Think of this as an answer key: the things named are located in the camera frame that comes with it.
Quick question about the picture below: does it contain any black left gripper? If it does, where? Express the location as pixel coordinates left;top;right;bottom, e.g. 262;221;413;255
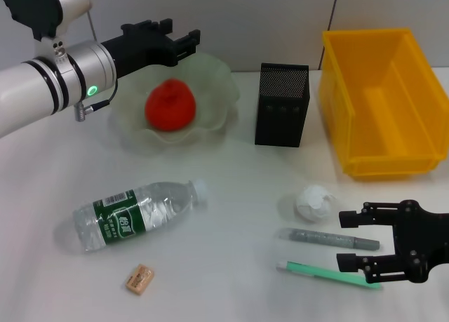
101;18;202;81

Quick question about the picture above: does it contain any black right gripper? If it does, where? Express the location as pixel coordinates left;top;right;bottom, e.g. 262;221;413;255
335;199;449;285

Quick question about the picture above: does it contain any green pen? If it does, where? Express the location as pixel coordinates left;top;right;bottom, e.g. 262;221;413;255
276;260;384;290

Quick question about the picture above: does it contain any white paper ball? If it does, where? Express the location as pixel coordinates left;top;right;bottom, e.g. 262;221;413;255
294;184;335;222

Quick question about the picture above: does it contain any orange fruit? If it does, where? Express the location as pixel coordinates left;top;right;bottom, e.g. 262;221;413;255
145;78;197;133

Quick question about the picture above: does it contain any clear green-label water bottle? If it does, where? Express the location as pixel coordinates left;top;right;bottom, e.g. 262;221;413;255
72;177;209;255

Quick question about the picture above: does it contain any tan eraser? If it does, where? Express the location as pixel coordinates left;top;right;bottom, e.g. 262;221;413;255
124;264;156;296

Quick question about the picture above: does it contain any grey marker pen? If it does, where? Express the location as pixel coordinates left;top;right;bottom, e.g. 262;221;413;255
279;227;381;253

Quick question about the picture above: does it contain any green glass fruit plate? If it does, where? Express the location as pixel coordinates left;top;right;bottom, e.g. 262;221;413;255
107;51;241;158

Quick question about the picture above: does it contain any black mesh pen holder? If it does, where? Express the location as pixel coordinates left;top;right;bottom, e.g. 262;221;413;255
255;62;311;148

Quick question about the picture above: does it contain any yellow plastic bin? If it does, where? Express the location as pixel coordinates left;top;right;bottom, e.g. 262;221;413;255
318;27;449;181

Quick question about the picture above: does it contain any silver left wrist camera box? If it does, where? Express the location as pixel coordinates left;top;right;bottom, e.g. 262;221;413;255
0;0;94;42

